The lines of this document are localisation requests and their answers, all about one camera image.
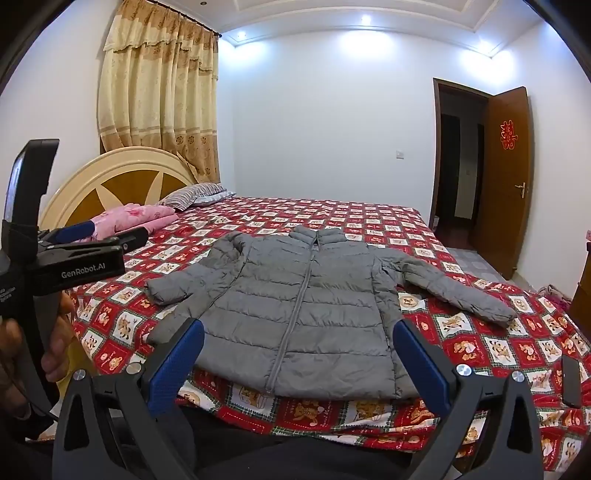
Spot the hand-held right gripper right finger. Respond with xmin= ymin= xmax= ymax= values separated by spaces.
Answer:
xmin=394 ymin=318 xmax=546 ymax=480

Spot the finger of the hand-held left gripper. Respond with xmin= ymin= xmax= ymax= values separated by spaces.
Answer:
xmin=39 ymin=220 xmax=96 ymax=244
xmin=51 ymin=228 xmax=149 ymax=253

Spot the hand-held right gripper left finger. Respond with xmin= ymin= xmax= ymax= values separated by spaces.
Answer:
xmin=52 ymin=318 xmax=205 ymax=480

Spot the grey puffer jacket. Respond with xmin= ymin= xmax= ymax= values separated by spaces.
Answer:
xmin=145 ymin=224 xmax=518 ymax=400

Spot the person's left hand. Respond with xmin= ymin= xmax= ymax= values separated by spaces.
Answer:
xmin=0 ymin=293 xmax=77 ymax=407

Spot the pink folded blanket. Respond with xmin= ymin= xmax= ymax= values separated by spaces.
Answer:
xmin=83 ymin=203 xmax=178 ymax=241

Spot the red printed bedspread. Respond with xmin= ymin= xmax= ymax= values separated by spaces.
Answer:
xmin=69 ymin=196 xmax=591 ymax=457

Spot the striped pillow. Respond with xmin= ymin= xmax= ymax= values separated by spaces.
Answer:
xmin=157 ymin=183 xmax=227 ymax=210

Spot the cream wooden headboard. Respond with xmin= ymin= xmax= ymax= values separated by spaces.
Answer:
xmin=41 ymin=147 xmax=197 ymax=232

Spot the light floral pillow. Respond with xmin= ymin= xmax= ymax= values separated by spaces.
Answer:
xmin=191 ymin=190 xmax=237 ymax=206

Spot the black phone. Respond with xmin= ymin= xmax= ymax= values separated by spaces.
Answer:
xmin=561 ymin=356 xmax=583 ymax=409

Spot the beige patterned curtain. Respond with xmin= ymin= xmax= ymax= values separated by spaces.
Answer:
xmin=97 ymin=0 xmax=221 ymax=185

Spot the brown wooden furniture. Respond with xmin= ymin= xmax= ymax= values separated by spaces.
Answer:
xmin=570 ymin=240 xmax=591 ymax=328

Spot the brown wooden door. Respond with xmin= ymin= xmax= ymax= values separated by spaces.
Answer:
xmin=471 ymin=85 xmax=532 ymax=281

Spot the dark curtain rod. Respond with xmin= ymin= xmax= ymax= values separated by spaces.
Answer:
xmin=178 ymin=13 xmax=223 ymax=38

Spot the red door decoration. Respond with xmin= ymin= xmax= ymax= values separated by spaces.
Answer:
xmin=499 ymin=121 xmax=518 ymax=151

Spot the dark door frame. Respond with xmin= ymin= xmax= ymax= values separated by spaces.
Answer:
xmin=433 ymin=78 xmax=492 ymax=252

